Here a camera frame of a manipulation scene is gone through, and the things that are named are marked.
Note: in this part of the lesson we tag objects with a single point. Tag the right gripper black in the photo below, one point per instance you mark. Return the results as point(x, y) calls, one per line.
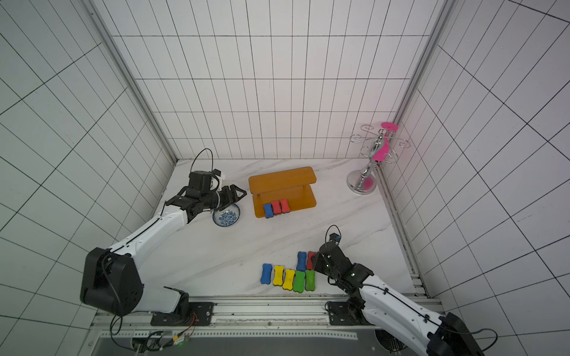
point(324, 261)

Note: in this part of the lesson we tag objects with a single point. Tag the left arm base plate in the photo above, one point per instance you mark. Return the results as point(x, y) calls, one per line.
point(196, 314)

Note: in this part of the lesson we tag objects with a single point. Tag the yellow eraser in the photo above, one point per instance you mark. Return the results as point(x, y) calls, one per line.
point(278, 275)
point(289, 276)

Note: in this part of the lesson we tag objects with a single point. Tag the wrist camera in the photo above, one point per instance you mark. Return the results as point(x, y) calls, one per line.
point(205, 180)
point(334, 237)

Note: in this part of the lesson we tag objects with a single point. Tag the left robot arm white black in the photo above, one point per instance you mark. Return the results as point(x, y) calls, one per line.
point(111, 278)

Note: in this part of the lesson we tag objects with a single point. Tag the red eraser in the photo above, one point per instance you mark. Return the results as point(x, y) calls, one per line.
point(285, 206)
point(276, 207)
point(310, 260)

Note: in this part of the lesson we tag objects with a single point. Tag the orange two-tier shelf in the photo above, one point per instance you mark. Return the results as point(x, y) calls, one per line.
point(292, 185)

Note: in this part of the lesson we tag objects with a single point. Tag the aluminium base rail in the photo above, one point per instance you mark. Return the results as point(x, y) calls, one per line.
point(237, 316)

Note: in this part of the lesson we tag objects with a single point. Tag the pink object on stand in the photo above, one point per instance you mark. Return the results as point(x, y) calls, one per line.
point(386, 131)

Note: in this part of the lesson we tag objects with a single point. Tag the blue eraser top shelf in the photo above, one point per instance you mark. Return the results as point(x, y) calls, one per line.
point(266, 276)

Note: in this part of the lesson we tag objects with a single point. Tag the green eraser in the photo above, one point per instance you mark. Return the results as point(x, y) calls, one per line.
point(310, 282)
point(299, 281)

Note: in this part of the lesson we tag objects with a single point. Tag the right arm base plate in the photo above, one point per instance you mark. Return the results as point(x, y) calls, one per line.
point(345, 314)

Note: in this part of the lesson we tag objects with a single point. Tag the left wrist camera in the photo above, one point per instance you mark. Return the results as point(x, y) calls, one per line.
point(205, 180)

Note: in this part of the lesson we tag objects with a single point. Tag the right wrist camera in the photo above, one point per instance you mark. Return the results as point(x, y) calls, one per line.
point(334, 237)

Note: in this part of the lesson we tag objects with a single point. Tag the blue patterned bowl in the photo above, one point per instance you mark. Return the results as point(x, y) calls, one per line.
point(226, 217)

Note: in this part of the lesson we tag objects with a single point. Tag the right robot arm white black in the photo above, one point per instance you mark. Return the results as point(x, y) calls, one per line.
point(372, 301)

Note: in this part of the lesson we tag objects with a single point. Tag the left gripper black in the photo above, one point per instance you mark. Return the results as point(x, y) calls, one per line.
point(234, 197)

